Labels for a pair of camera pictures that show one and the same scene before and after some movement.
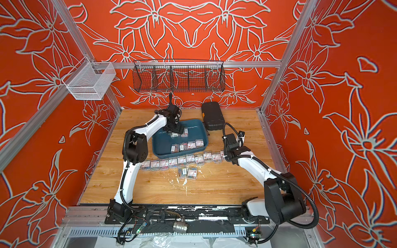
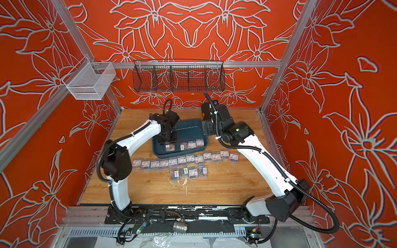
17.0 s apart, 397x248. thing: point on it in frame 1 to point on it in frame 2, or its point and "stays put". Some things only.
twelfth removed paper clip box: x=146 y=166 stays put
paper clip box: x=216 y=158 stays put
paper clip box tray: x=182 y=172 to x=193 y=174
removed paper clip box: x=173 y=163 stays put
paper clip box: x=192 y=174 to x=202 y=172
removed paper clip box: x=155 y=166 stays put
